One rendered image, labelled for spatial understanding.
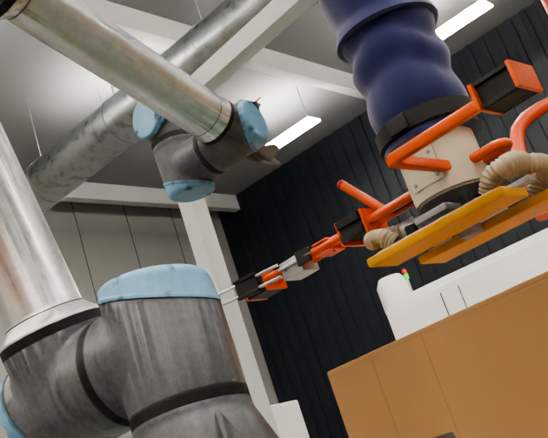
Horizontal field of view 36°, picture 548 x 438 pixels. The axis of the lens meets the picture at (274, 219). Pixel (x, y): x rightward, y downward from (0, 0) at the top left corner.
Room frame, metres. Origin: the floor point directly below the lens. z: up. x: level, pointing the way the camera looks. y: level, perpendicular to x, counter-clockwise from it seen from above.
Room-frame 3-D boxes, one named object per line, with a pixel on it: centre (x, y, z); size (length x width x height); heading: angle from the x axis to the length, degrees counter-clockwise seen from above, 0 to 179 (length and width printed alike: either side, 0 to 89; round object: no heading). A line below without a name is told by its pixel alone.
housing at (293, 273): (2.01, -0.02, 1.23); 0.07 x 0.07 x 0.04; 50
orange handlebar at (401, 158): (1.74, -0.15, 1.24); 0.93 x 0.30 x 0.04; 50
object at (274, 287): (2.10, 0.08, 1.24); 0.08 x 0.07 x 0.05; 50
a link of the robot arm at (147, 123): (1.51, 0.13, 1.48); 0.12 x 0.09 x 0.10; 140
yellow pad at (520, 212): (1.78, -0.44, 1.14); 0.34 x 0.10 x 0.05; 50
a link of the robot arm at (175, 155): (1.50, 0.12, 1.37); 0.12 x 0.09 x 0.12; 60
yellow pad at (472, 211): (1.64, -0.31, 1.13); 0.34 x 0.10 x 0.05; 50
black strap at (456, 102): (1.71, -0.37, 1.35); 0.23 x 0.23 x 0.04
